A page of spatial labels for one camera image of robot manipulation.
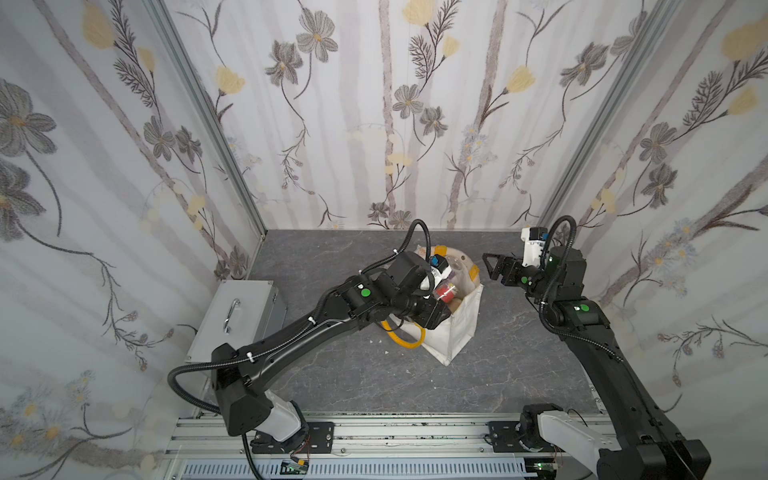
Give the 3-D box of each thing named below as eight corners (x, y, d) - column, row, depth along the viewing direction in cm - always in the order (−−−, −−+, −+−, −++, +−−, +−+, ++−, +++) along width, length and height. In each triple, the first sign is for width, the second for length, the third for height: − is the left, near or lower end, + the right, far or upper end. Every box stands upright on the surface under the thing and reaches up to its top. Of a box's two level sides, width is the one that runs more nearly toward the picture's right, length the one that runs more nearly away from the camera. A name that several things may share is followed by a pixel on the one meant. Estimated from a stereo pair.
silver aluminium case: (221, 362, 89) (187, 334, 74) (241, 310, 100) (214, 277, 85) (275, 362, 89) (252, 334, 74) (288, 310, 100) (270, 277, 85)
